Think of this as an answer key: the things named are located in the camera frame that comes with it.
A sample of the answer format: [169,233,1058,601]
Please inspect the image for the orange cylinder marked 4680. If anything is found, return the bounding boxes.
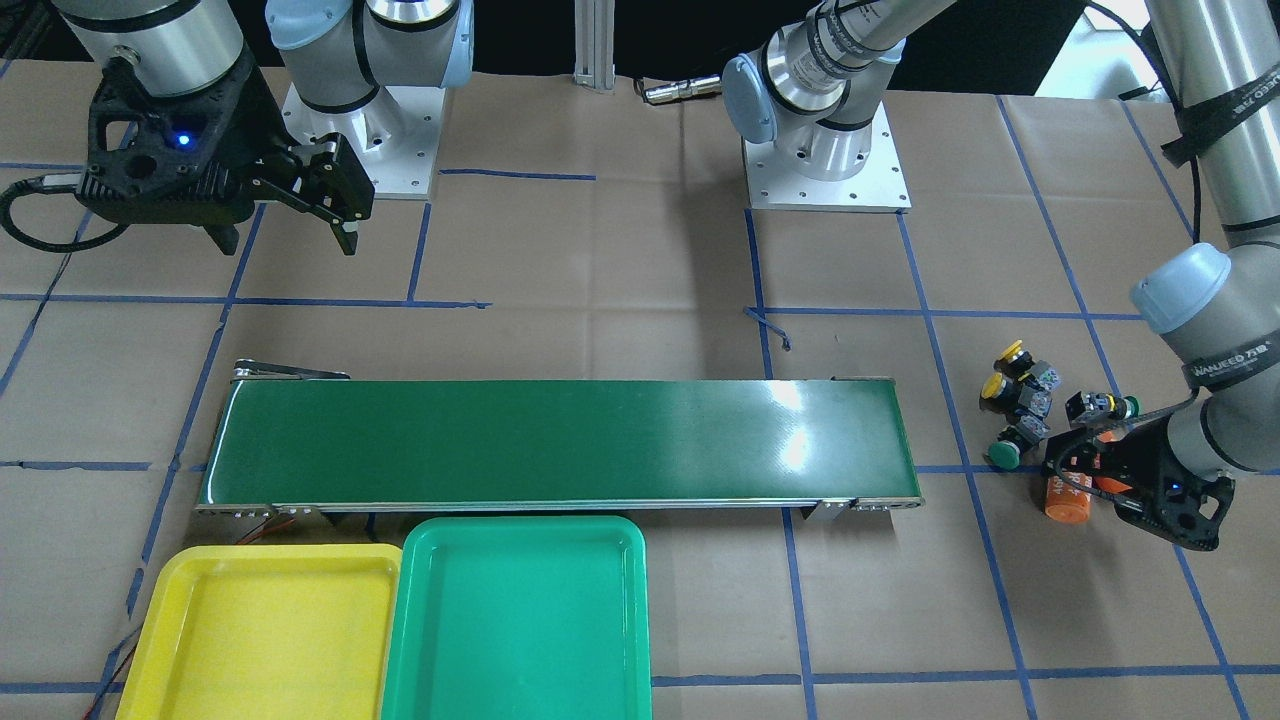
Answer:
[1092,451,1132,495]

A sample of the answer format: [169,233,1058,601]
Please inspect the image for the green mushroom push button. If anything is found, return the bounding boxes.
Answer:
[986,415,1050,471]

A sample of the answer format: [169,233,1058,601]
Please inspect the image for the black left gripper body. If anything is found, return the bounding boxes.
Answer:
[1094,405,1236,552]

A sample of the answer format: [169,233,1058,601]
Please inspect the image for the green conveyor belt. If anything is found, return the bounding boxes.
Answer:
[195,375,924,518]

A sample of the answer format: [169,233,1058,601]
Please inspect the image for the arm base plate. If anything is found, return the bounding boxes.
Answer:
[742,105,913,214]
[283,85,451,201]

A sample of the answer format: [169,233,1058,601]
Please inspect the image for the aluminium frame post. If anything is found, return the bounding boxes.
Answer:
[573,0,616,94]

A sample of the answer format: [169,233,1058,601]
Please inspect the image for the yellow push button lower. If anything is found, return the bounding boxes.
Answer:
[993,340,1062,392]

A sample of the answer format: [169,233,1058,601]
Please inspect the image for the yellow plastic tray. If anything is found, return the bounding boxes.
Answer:
[116,544,401,719]

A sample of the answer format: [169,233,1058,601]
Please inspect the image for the yellow push button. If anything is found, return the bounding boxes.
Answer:
[993,340,1062,392]
[980,372,1052,421]

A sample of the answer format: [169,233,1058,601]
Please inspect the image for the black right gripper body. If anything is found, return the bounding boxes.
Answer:
[76,47,297,255]

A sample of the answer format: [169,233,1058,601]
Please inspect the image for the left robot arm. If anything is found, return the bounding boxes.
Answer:
[719,1,1279,552]

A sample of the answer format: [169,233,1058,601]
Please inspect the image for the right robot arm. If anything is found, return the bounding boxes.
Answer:
[3,1,474,256]

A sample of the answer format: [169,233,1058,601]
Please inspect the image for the yellow push button upper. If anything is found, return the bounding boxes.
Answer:
[980,372,1052,421]

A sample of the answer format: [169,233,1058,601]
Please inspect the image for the green plastic tray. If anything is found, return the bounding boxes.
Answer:
[380,516,653,719]

